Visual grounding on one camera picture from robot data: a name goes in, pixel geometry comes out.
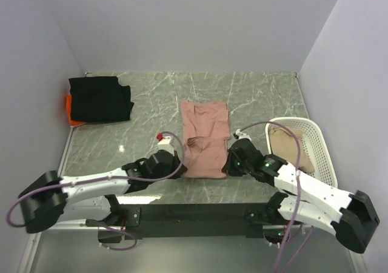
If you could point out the aluminium frame rail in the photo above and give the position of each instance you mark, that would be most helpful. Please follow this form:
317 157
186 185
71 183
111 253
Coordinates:
299 199

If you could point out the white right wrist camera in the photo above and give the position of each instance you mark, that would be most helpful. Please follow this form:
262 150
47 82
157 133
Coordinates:
240 135

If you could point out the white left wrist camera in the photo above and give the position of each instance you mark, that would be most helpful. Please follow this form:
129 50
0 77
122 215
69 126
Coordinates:
165 143

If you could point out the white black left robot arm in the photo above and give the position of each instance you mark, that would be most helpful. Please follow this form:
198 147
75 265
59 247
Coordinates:
52 199

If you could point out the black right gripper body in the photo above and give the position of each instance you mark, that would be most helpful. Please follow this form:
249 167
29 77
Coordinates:
236 168

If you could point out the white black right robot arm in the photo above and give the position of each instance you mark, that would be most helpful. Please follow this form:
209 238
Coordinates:
351 218

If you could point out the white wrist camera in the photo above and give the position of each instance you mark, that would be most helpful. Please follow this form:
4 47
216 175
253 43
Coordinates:
240 135
165 143

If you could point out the pink printed t-shirt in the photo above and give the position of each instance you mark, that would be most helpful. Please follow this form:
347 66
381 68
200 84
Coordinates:
206 132

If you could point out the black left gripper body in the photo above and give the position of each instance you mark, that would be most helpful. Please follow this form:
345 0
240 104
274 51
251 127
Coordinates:
171 170

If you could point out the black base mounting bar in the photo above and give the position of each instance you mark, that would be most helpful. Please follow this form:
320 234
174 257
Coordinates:
196 220

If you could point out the folded black t-shirt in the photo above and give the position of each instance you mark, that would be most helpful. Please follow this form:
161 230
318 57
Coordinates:
100 99

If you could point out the beige garment in basket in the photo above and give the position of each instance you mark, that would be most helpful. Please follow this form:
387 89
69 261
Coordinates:
284 146

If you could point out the folded orange t-shirt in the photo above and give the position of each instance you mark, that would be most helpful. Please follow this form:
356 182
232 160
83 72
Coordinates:
68 105

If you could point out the white plastic laundry basket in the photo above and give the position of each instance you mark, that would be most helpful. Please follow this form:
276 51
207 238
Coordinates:
314 146

